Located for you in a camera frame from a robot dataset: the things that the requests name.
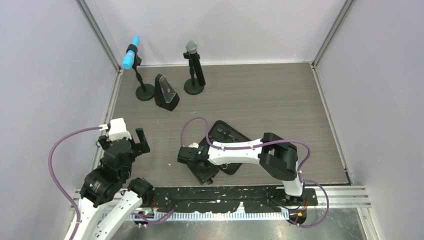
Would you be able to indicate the right black mic stand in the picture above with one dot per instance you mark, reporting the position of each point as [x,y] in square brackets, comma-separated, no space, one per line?
[191,86]

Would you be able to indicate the black zip tool case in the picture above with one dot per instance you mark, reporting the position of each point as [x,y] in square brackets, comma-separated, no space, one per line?
[221,151]

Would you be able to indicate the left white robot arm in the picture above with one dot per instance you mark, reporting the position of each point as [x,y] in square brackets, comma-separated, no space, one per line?
[108,196]

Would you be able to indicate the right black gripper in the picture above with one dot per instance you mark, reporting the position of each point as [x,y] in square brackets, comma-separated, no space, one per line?
[202,176]

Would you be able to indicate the black mic stand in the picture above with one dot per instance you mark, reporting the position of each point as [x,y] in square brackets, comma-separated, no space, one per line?
[191,86]
[144,92]

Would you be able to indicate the black metronome clear cover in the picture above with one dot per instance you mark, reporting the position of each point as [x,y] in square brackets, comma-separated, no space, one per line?
[165,95]

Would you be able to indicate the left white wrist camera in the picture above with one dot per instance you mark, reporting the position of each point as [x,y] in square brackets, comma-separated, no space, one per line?
[116,129]

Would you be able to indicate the left black mic stand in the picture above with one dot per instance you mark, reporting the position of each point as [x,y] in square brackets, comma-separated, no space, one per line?
[144,92]

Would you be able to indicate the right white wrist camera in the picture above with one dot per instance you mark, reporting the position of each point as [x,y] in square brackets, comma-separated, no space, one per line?
[194,145]

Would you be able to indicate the blue microphone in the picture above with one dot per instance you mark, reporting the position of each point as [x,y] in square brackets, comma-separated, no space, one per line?
[131,59]

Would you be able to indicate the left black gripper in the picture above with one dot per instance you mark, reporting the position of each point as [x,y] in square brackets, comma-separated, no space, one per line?
[142,146]

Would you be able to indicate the grey black microphone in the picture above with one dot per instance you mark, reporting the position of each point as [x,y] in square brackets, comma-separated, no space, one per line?
[192,50]

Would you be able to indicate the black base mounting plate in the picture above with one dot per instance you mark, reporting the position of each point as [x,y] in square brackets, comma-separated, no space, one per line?
[226,199]

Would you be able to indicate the aluminium frame rail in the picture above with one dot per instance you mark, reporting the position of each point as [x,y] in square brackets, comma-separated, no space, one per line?
[329,198]

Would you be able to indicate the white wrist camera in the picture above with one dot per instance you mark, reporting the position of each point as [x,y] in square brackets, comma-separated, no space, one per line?
[116,129]
[194,145]

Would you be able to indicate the black hair clip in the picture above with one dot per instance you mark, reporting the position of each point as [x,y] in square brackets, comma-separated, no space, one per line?
[227,135]

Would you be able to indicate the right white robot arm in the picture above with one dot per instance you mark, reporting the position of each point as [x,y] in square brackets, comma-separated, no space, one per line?
[277,156]

